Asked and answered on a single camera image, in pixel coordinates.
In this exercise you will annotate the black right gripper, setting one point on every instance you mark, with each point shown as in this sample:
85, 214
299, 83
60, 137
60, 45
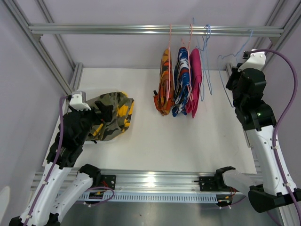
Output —
235, 74

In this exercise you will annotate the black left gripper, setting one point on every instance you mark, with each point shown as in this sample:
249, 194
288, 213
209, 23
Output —
106, 112

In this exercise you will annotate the olive yellow camouflage trousers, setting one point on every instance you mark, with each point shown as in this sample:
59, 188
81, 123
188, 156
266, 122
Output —
120, 113

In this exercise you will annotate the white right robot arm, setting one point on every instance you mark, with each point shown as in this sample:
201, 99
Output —
277, 188

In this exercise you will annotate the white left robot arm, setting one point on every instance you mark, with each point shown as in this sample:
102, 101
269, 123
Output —
47, 208

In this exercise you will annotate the pink trousers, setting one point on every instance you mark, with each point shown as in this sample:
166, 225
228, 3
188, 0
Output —
196, 72

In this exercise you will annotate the blue white patterned trousers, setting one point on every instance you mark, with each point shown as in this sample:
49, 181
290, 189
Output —
181, 81

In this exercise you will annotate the orange camouflage trousers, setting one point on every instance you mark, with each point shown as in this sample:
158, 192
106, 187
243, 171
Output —
164, 97

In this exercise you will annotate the white plastic basket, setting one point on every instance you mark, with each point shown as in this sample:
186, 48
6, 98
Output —
95, 92

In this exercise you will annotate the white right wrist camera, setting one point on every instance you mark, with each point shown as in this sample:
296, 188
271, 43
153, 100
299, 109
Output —
254, 60

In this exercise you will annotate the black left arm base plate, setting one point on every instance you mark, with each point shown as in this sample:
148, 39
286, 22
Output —
106, 181

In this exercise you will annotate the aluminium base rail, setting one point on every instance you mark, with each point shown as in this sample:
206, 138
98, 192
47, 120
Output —
130, 181

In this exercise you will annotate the aluminium hanging rail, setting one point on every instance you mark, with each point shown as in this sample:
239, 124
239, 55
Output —
134, 29

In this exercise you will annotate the white slotted cable duct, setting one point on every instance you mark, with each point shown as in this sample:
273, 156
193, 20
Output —
154, 197

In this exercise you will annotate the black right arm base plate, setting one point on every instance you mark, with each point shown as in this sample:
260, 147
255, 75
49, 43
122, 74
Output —
213, 184

